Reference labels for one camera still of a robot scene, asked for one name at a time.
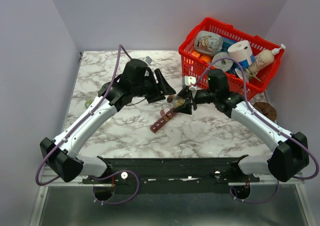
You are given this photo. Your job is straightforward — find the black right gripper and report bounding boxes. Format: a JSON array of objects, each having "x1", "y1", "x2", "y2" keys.
[{"x1": 172, "y1": 88, "x2": 218, "y2": 116}]

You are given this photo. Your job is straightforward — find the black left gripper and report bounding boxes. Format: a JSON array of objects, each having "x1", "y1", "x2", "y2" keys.
[{"x1": 132, "y1": 69, "x2": 177, "y2": 105}]

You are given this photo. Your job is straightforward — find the clear bottle yellow pills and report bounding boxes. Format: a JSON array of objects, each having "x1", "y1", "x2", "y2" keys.
[{"x1": 166, "y1": 95, "x2": 185, "y2": 108}]

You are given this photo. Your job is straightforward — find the red weekly pill organizer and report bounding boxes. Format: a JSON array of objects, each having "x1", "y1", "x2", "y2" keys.
[{"x1": 149, "y1": 107, "x2": 177, "y2": 133}]

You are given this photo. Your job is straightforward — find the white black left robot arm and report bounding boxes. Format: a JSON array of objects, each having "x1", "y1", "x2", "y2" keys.
[{"x1": 40, "y1": 58, "x2": 176, "y2": 184}]

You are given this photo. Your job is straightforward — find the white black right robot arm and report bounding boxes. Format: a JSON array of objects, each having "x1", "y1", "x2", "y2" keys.
[{"x1": 174, "y1": 69, "x2": 309, "y2": 182}]

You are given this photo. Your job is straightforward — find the red plastic basket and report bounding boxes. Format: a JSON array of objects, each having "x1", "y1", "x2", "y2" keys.
[{"x1": 178, "y1": 17, "x2": 285, "y2": 100}]

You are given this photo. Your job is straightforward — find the orange snack box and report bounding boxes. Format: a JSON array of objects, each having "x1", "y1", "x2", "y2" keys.
[{"x1": 191, "y1": 50, "x2": 201, "y2": 58}]

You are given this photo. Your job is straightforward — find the orange ball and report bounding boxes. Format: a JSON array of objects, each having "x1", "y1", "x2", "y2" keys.
[{"x1": 199, "y1": 55, "x2": 213, "y2": 63}]

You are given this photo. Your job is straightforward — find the grey wrapped small paper roll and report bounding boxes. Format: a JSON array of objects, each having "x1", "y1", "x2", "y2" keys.
[{"x1": 212, "y1": 52, "x2": 234, "y2": 72}]

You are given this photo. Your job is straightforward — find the grey wrapped printed paper roll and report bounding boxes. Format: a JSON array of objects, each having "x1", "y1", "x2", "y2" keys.
[{"x1": 194, "y1": 30, "x2": 224, "y2": 57}]

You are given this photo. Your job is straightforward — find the white paper plate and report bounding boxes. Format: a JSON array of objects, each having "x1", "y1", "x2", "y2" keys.
[{"x1": 235, "y1": 68, "x2": 251, "y2": 82}]

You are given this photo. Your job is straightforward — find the blue box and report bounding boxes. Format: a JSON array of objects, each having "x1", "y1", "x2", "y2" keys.
[{"x1": 222, "y1": 37, "x2": 237, "y2": 48}]

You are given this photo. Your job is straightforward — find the white toilet roll blue tape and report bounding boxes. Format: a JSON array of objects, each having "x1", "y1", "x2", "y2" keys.
[{"x1": 227, "y1": 40, "x2": 256, "y2": 69}]

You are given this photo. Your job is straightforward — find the brown round object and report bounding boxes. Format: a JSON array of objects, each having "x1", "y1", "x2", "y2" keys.
[{"x1": 253, "y1": 101, "x2": 277, "y2": 122}]

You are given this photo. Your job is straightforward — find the cream lotion pump bottle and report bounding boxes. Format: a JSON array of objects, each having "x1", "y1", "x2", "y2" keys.
[{"x1": 248, "y1": 44, "x2": 286, "y2": 74}]

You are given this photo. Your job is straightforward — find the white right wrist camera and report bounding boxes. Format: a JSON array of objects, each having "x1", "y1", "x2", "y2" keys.
[{"x1": 181, "y1": 75, "x2": 197, "y2": 92}]

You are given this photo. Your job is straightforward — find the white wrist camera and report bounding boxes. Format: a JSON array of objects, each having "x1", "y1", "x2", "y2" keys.
[
  {"x1": 144, "y1": 56, "x2": 153, "y2": 66},
  {"x1": 181, "y1": 75, "x2": 197, "y2": 92}
]

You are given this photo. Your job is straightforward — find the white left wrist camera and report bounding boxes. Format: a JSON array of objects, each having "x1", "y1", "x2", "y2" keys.
[{"x1": 144, "y1": 56, "x2": 153, "y2": 66}]

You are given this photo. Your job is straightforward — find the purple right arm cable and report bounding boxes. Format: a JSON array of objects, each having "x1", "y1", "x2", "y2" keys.
[{"x1": 192, "y1": 57, "x2": 320, "y2": 204}]

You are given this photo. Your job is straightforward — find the black metal base frame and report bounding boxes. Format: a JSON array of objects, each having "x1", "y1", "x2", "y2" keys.
[{"x1": 82, "y1": 156, "x2": 259, "y2": 195}]

